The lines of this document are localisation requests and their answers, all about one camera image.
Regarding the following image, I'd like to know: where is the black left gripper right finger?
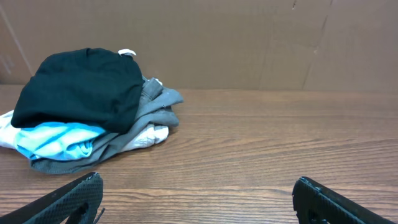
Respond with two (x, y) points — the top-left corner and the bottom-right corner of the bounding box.
(292, 177), (394, 224)

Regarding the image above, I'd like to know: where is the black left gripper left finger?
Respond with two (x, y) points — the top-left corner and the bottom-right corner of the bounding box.
(1, 172), (103, 224)

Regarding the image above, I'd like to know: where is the black t-shirt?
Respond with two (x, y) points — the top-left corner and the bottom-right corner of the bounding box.
(11, 48), (144, 133)

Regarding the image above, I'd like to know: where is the light blue folded shirt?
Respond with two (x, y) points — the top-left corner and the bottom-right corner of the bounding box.
(14, 122), (106, 161)

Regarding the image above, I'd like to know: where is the beige folded garment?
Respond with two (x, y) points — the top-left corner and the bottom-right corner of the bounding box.
(0, 77), (170, 153)

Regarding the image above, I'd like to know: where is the grey folded garment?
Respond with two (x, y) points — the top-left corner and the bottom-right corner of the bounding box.
(30, 78), (183, 174)

